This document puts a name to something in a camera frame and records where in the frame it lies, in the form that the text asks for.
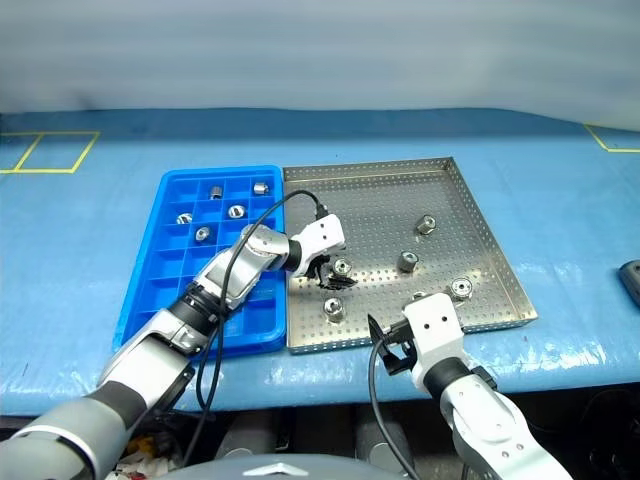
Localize blue compartment tray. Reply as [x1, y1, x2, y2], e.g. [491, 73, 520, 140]
[112, 164, 288, 358]

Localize yellow tape square outline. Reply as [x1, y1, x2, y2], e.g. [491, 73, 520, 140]
[0, 130, 101, 175]
[583, 123, 640, 154]

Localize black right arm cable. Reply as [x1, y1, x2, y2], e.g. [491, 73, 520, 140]
[368, 324, 422, 480]

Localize dark grey rounded shape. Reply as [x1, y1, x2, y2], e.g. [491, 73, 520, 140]
[215, 408, 294, 459]
[353, 405, 416, 476]

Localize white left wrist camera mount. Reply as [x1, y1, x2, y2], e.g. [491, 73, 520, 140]
[298, 214, 347, 262]

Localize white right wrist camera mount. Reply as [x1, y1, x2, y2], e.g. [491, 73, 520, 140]
[402, 292, 467, 389]

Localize grey dome with silver emblem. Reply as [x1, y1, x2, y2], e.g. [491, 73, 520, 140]
[174, 451, 374, 480]

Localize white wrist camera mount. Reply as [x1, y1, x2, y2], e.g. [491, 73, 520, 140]
[298, 214, 347, 262]
[402, 292, 467, 389]

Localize yellow and white scraps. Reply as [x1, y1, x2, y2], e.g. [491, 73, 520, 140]
[117, 433, 179, 474]

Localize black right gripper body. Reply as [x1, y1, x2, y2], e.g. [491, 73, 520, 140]
[385, 322, 419, 365]

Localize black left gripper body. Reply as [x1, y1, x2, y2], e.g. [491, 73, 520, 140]
[297, 252, 324, 280]

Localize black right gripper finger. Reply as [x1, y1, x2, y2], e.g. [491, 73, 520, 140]
[379, 347, 414, 377]
[366, 313, 392, 352]

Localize perforated metal tray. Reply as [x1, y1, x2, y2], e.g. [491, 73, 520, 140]
[282, 156, 540, 356]

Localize dark grey device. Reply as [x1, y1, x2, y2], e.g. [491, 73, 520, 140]
[618, 260, 640, 300]

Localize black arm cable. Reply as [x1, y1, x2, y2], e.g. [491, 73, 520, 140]
[368, 324, 422, 480]
[180, 189, 330, 466]

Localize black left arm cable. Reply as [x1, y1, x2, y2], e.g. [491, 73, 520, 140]
[180, 189, 330, 466]

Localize black rounded shape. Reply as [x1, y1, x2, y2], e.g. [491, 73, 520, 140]
[579, 387, 640, 480]

